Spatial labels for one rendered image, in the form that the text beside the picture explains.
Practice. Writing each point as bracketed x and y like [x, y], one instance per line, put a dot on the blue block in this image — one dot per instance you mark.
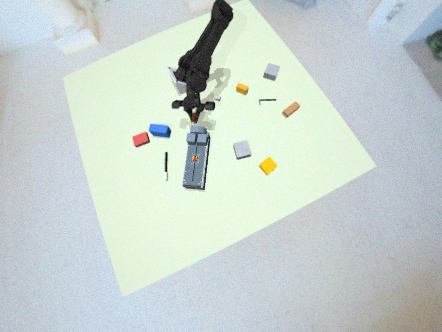
[160, 130]

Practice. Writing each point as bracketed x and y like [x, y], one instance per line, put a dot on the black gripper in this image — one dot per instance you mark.
[208, 106]

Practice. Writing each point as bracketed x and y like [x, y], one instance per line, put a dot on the yellow square block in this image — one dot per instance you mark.
[268, 165]

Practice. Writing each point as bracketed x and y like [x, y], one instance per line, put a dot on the red rectangular block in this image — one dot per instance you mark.
[141, 139]

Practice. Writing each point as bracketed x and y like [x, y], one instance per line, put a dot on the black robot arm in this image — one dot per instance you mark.
[194, 66]

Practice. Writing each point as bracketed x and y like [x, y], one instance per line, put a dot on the small yellow block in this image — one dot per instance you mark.
[241, 88]

